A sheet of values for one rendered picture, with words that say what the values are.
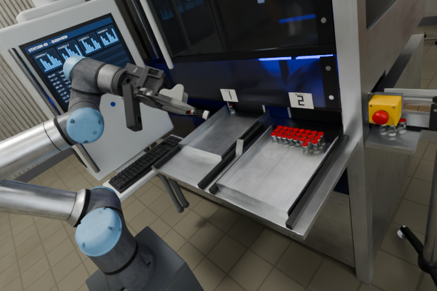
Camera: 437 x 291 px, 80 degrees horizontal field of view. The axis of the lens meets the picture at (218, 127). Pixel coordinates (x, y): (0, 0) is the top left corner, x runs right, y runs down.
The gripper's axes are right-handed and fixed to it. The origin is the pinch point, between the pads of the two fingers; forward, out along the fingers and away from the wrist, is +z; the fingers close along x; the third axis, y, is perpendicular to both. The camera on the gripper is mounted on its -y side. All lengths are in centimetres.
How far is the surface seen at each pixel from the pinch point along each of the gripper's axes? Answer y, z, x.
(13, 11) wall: 102, -298, 171
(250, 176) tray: -6.7, 19.4, 28.9
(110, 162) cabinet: -19, -49, 66
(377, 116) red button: 19, 48, 13
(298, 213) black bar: -13.6, 33.9, 12.4
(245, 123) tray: 18, 10, 52
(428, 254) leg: -9, 102, 70
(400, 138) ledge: 19, 60, 23
